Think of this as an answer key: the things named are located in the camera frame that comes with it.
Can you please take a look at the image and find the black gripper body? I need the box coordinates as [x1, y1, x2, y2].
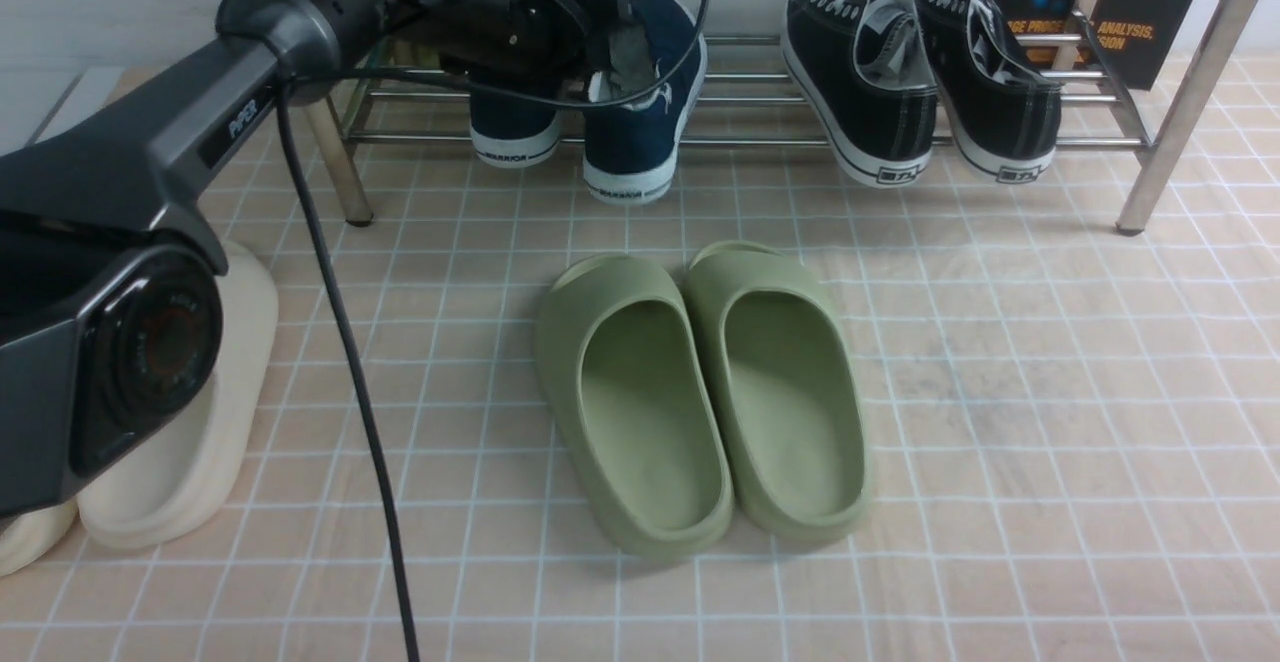
[389, 0, 641, 93]

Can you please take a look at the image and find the navy slip-on shoe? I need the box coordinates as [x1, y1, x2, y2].
[582, 0, 708, 205]
[468, 93, 563, 169]

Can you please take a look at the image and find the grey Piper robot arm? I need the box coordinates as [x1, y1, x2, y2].
[1, 0, 636, 519]

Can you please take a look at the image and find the silver metal shoe rack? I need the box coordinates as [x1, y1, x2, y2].
[296, 0, 1280, 236]

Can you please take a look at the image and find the left green foam slide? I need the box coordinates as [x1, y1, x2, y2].
[532, 255, 733, 561]

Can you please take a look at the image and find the green foam slide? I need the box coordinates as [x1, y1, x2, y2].
[532, 255, 733, 561]
[684, 241, 872, 545]

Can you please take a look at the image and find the left black canvas sneaker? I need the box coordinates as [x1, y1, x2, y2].
[781, 0, 940, 188]

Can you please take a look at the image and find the black canvas sneaker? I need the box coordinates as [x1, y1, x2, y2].
[781, 0, 940, 188]
[914, 0, 1062, 184]

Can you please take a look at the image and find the right black canvas sneaker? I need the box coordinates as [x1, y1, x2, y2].
[914, 0, 1062, 184]

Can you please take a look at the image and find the right green foam slide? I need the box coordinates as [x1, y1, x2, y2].
[684, 241, 872, 545]

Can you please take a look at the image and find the right cream foam slide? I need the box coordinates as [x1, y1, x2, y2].
[77, 241, 279, 551]

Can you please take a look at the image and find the cream foam slide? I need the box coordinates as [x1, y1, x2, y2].
[77, 241, 279, 551]
[0, 499, 78, 577]

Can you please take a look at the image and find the black poster board orange text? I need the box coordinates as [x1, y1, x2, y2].
[995, 0, 1193, 91]

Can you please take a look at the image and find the left cream foam slide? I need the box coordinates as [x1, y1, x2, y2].
[0, 499, 78, 577]

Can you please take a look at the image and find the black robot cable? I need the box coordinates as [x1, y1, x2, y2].
[239, 0, 712, 662]

